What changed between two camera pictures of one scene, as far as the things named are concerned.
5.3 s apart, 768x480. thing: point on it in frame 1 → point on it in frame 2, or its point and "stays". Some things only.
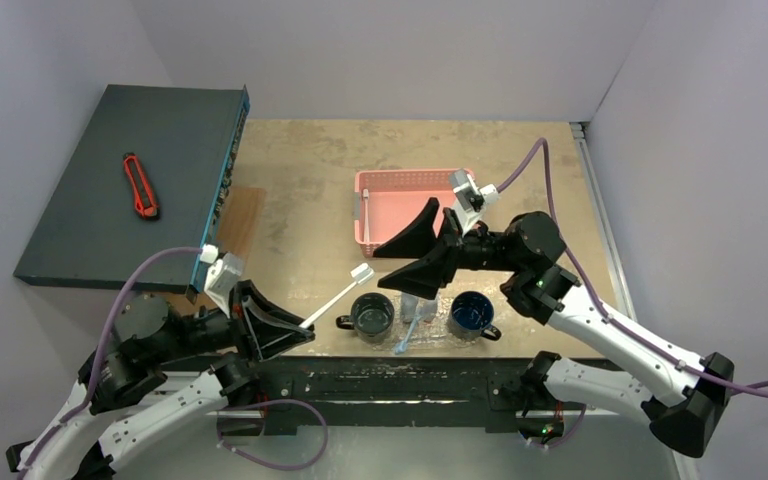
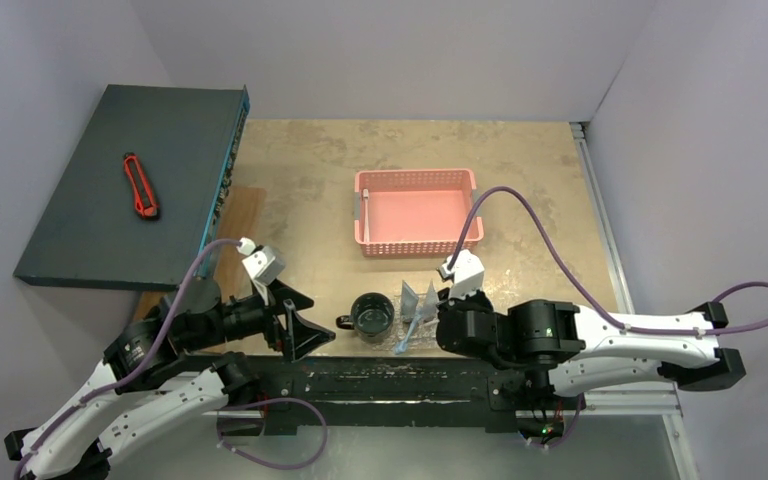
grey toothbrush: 403,344 stays
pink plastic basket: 388,202 stays
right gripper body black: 451,244 → 449,318
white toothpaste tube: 409,306 stays
